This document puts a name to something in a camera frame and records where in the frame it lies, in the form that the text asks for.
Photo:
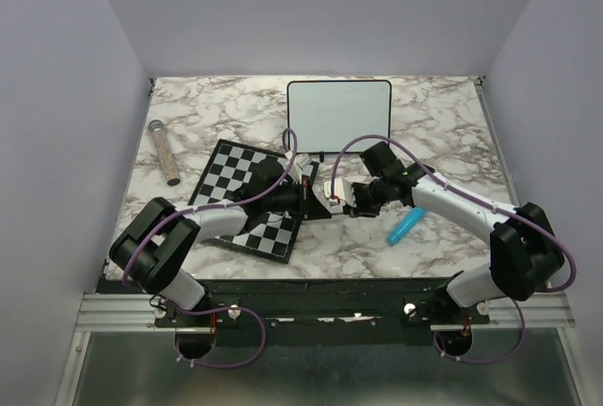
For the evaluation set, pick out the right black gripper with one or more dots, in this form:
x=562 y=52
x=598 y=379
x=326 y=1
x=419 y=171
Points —
x=359 y=210

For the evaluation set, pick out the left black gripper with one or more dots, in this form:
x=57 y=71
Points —
x=308 y=204

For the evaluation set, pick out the black framed whiteboard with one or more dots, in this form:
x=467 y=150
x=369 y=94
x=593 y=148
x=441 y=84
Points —
x=327 y=114

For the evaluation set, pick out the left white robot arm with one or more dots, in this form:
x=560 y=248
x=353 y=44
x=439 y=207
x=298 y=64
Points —
x=151 y=251

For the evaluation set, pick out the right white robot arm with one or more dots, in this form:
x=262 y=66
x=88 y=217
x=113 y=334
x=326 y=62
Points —
x=524 y=253

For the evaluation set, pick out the black and white chessboard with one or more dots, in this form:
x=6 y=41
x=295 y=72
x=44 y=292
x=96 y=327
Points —
x=228 y=171

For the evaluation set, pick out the blue cylindrical tube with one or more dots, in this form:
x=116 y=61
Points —
x=403 y=228

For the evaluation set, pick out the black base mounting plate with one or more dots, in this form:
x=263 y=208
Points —
x=314 y=313

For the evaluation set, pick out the glittery silver tube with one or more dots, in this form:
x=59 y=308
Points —
x=165 y=156

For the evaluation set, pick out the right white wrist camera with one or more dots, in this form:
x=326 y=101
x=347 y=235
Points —
x=339 y=191

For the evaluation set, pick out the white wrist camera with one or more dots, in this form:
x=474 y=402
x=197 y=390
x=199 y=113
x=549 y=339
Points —
x=299 y=163
x=339 y=191

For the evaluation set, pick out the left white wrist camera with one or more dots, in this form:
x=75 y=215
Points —
x=299 y=163

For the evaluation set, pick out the aluminium frame rail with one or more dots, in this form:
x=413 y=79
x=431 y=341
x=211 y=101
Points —
x=132 y=313

